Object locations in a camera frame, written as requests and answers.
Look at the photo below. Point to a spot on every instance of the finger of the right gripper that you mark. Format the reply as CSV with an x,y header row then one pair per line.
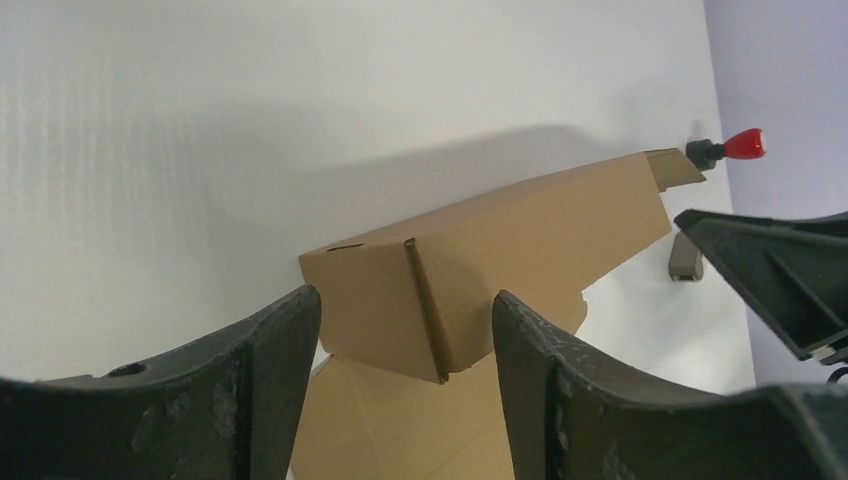
x,y
791,273

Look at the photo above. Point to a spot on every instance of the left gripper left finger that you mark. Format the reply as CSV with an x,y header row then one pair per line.
x,y
224,406

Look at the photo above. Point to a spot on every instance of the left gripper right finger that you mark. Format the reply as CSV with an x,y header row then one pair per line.
x,y
574,412

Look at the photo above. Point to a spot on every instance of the small grey clip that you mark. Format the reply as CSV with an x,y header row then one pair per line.
x,y
685,260

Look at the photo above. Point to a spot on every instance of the brown cardboard box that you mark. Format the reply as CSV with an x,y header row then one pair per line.
x,y
410,390

